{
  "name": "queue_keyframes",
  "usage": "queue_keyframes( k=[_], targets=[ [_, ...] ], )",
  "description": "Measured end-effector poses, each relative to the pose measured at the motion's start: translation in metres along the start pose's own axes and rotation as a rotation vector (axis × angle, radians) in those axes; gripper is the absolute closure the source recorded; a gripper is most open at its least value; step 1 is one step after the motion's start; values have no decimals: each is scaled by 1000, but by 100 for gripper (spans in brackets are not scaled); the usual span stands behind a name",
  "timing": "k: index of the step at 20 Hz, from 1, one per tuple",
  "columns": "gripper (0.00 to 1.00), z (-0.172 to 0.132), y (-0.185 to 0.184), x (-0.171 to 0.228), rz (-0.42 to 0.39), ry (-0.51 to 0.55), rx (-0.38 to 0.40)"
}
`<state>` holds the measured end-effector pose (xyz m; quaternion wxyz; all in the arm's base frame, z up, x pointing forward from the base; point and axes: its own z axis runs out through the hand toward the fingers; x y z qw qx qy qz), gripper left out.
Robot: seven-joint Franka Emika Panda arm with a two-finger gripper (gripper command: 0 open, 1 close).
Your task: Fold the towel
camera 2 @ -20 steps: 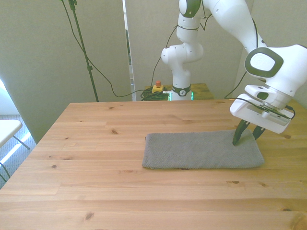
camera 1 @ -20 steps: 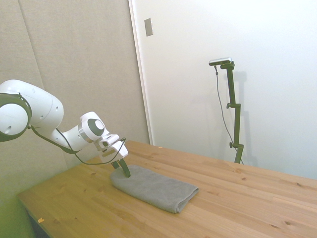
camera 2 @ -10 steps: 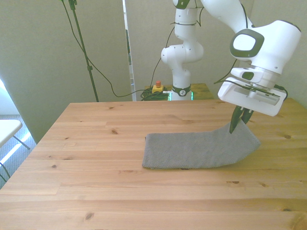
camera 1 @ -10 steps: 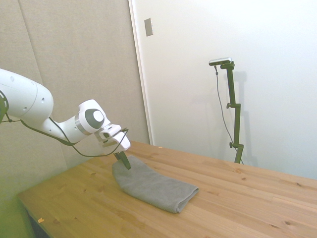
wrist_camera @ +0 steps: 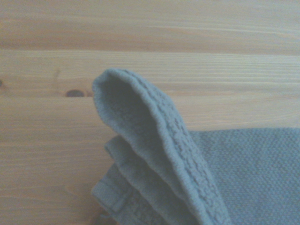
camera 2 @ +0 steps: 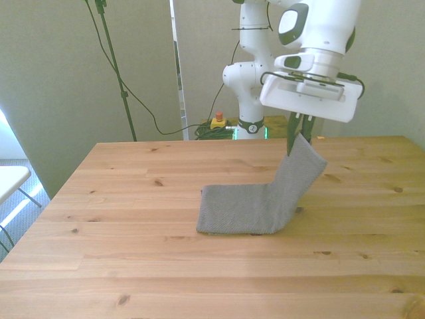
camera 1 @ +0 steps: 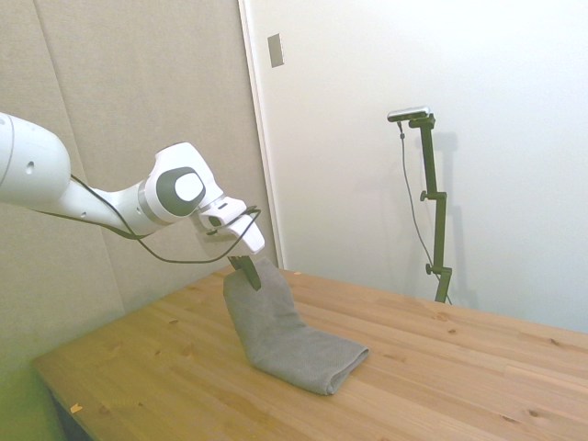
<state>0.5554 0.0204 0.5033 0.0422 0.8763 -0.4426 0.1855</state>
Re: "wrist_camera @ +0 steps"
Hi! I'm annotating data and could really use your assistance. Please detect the grey-blue textured towel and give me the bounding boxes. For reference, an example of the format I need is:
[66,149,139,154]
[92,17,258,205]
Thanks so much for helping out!
[90,67,300,225]

